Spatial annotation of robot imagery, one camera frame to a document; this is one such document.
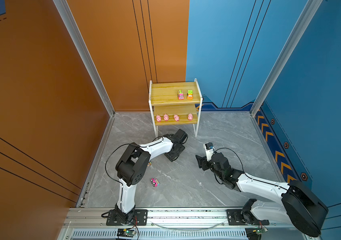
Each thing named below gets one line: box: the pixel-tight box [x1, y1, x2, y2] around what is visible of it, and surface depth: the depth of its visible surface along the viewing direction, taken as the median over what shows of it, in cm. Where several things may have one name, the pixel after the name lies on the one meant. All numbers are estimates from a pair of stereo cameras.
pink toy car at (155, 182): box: [150, 178, 160, 187], surface depth 84 cm
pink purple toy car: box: [177, 89, 185, 100], surface depth 82 cm
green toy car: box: [187, 89, 194, 100], surface depth 83 cm
